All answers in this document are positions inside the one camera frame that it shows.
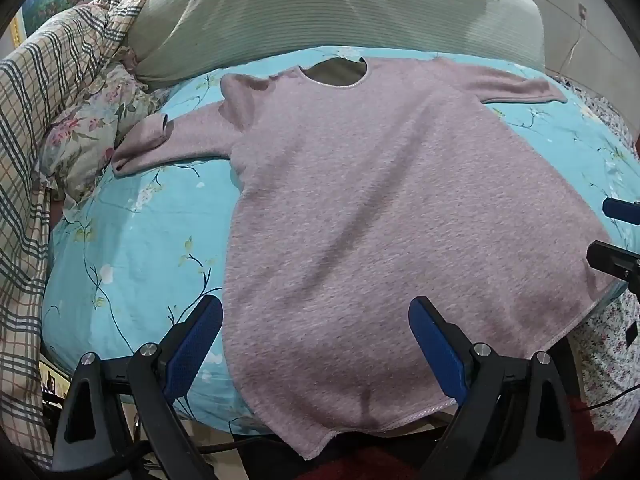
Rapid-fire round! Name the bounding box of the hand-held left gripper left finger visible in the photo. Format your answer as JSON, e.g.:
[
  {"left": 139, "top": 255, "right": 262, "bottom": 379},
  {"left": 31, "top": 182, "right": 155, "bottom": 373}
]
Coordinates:
[{"left": 50, "top": 294, "right": 224, "bottom": 480}]

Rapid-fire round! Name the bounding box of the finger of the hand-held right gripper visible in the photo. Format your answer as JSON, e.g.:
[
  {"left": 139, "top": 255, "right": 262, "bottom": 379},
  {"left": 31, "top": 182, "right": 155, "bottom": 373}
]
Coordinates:
[
  {"left": 602, "top": 197, "right": 640, "bottom": 222},
  {"left": 586, "top": 240, "right": 640, "bottom": 293}
]

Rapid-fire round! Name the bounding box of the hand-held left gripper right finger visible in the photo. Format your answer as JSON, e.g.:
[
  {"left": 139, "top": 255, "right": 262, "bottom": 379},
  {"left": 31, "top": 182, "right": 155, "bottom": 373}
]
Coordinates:
[{"left": 407, "top": 296, "right": 581, "bottom": 480}]

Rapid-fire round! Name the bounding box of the pink knit sweater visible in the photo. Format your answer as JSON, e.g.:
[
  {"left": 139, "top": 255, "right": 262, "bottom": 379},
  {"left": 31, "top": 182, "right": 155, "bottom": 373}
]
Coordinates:
[{"left": 111, "top": 55, "right": 626, "bottom": 461}]

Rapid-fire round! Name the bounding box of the white small-flower sheet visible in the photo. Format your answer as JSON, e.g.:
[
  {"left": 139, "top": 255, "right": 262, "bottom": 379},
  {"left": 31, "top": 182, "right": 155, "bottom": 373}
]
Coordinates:
[{"left": 550, "top": 74, "right": 640, "bottom": 441}]

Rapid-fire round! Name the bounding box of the blue floral bedsheet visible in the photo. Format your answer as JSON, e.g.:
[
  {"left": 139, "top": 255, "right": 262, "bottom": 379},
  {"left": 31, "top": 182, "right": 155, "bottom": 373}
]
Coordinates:
[{"left": 42, "top": 45, "right": 640, "bottom": 433}]

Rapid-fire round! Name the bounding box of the red cloth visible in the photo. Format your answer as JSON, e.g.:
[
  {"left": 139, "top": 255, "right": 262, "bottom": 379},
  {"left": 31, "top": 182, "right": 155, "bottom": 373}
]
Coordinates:
[{"left": 305, "top": 395, "right": 617, "bottom": 480}]

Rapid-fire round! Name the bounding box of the pink floral cloth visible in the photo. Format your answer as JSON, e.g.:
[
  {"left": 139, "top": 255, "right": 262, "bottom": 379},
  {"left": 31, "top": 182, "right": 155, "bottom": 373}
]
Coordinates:
[{"left": 40, "top": 47, "right": 173, "bottom": 206}]

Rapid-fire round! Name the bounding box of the beige plaid quilt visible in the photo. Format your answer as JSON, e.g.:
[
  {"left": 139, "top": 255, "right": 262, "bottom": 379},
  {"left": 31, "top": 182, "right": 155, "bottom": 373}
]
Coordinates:
[{"left": 0, "top": 0, "right": 166, "bottom": 471}]

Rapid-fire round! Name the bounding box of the grey-green striped bolster pillow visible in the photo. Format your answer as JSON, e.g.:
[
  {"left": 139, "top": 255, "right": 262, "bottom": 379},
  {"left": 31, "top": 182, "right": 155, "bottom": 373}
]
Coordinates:
[{"left": 127, "top": 0, "right": 546, "bottom": 93}]

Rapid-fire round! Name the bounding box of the black cable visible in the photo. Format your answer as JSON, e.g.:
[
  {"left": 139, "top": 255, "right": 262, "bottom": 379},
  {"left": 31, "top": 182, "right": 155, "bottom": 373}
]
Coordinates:
[{"left": 570, "top": 384, "right": 640, "bottom": 412}]

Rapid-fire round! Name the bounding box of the white charging cable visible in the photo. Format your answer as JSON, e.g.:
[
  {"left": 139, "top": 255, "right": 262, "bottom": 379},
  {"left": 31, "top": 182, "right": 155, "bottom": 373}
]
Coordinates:
[{"left": 559, "top": 15, "right": 586, "bottom": 77}]

